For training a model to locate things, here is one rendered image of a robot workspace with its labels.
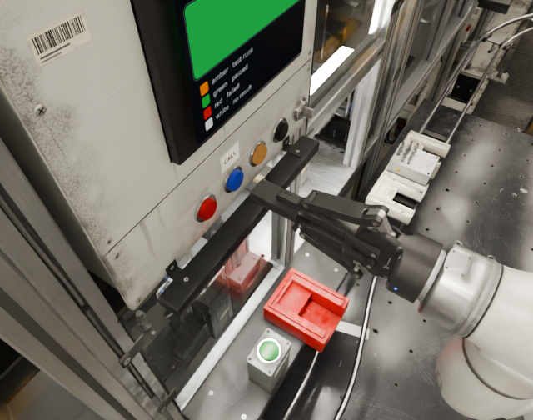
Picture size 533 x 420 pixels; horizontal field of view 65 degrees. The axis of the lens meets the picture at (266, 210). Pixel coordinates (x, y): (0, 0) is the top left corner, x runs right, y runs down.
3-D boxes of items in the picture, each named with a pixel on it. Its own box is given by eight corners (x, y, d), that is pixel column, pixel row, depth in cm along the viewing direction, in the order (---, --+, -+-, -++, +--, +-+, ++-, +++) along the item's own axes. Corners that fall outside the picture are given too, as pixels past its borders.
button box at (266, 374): (271, 394, 88) (271, 377, 79) (240, 373, 91) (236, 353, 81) (290, 362, 92) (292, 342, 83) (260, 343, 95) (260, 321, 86)
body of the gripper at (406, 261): (430, 270, 53) (362, 237, 56) (454, 231, 46) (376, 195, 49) (408, 317, 49) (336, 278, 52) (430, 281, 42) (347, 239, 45)
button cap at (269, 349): (271, 367, 81) (271, 363, 80) (255, 355, 82) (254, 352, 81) (282, 349, 83) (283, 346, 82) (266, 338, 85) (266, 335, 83)
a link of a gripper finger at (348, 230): (376, 261, 48) (379, 254, 47) (292, 217, 52) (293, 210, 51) (390, 237, 50) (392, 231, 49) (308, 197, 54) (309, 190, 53)
